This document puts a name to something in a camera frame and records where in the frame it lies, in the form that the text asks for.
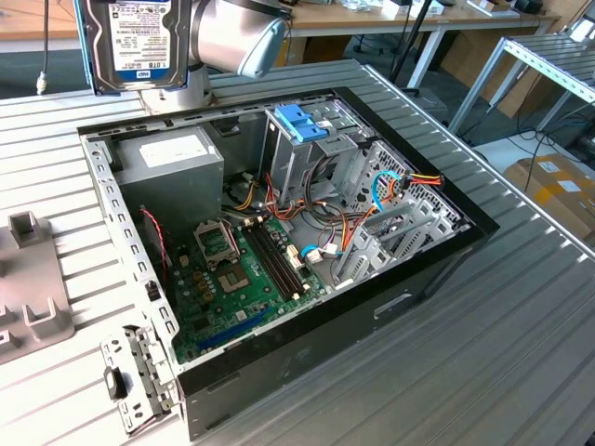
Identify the black open PC case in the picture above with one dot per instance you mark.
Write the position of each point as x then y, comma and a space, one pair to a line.
325, 353

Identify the grey metal disk bay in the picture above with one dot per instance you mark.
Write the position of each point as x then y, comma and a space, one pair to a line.
409, 241

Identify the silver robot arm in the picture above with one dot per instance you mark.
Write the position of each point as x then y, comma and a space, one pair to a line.
223, 37

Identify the black tripod stand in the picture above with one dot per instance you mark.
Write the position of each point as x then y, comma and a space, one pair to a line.
408, 44

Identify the metal expansion card retainer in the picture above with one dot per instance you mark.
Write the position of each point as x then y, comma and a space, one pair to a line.
139, 371

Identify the grey metal drive cage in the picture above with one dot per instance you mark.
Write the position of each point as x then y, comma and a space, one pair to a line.
288, 162

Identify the hard disk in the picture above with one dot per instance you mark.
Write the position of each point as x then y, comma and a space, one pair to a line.
135, 42

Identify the black latch tab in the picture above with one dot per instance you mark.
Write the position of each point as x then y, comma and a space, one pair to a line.
115, 383

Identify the labelled brown cardboard box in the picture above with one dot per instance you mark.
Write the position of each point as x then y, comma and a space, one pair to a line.
548, 195

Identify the green motherboard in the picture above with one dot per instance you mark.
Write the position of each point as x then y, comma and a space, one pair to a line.
218, 320

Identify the blue expansion slot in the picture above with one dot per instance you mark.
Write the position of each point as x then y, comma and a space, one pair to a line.
232, 331

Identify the black RAM slot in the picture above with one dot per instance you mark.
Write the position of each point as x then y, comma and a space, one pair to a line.
267, 262
281, 255

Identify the grey parts rack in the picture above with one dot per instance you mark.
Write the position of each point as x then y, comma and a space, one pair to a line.
28, 279

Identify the grey power supply unit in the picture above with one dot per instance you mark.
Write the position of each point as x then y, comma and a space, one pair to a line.
172, 186

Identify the blue plastic drive latch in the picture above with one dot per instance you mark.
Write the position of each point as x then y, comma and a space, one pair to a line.
302, 125

